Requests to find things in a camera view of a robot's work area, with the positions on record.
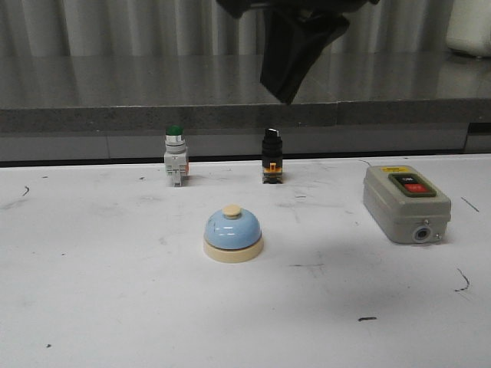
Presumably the blue desk call bell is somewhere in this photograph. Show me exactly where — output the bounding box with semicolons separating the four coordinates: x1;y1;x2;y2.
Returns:
203;204;264;263

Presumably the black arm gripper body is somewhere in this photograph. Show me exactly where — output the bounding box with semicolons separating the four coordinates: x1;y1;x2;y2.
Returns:
216;0;378;18

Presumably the grey on-off switch box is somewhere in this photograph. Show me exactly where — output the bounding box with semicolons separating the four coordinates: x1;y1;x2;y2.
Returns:
363;166;451;244

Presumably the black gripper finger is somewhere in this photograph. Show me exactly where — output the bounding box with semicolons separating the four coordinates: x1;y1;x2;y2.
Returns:
260;8;349;104

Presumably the black rotary selector switch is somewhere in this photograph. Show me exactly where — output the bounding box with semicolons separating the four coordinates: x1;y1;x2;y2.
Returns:
262;128;283;184

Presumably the white container on counter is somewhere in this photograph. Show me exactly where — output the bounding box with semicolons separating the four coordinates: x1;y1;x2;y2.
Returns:
446;0;490;58

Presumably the green pushbutton switch white body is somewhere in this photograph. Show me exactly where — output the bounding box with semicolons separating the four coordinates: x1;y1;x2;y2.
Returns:
163;125;189;186

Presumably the grey stone counter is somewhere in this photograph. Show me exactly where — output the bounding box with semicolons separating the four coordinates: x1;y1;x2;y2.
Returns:
1;52;490;165

